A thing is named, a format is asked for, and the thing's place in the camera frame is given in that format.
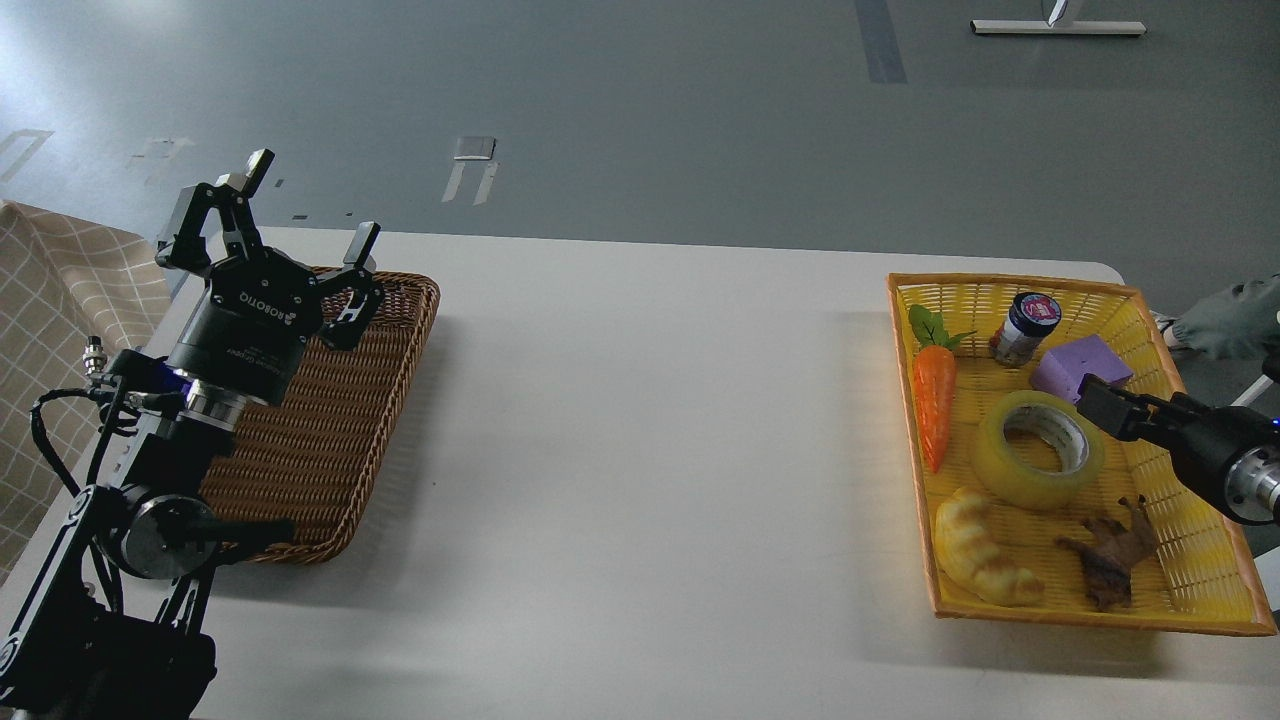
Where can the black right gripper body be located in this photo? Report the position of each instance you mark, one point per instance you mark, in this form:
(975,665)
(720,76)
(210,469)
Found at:
(1229,456)

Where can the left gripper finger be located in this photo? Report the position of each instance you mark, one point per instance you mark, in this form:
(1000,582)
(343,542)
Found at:
(356,275)
(183,245)

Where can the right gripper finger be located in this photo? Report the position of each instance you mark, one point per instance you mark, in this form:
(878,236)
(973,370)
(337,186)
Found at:
(1128,417)

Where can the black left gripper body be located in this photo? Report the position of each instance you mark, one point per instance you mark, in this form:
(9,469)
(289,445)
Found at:
(250,328)

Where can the yellow tape roll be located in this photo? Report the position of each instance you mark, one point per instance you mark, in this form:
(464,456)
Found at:
(1034,451)

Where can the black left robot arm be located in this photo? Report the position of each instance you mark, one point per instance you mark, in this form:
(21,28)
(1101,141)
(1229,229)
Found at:
(111,627)

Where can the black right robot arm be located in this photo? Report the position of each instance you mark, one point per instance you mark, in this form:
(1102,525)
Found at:
(1226,455)

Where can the purple foam block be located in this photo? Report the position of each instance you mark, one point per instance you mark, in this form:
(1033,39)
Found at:
(1062,370)

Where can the beige checkered cloth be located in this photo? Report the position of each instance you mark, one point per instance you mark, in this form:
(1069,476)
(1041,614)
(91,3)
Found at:
(63,279)

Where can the person in green clothing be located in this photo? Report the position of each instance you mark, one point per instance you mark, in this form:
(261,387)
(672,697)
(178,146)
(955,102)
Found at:
(1237,323)

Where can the yellow plastic basket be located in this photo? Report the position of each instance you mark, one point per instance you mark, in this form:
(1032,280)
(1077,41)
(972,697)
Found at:
(1027,513)

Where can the small jar with label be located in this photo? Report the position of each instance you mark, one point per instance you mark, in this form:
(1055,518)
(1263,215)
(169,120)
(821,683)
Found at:
(1031,317)

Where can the brown wicker basket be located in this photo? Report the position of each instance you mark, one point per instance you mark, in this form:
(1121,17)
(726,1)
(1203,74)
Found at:
(314,459)

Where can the brown toy root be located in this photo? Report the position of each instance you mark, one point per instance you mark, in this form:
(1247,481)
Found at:
(1108,561)

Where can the orange toy carrot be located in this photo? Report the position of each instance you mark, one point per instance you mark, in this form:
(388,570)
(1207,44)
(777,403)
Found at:
(934,377)

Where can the yellow toy croissant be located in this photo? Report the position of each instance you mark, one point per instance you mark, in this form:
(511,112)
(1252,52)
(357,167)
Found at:
(967,552)

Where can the white stand base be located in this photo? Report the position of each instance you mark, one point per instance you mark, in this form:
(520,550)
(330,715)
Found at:
(1062,19)

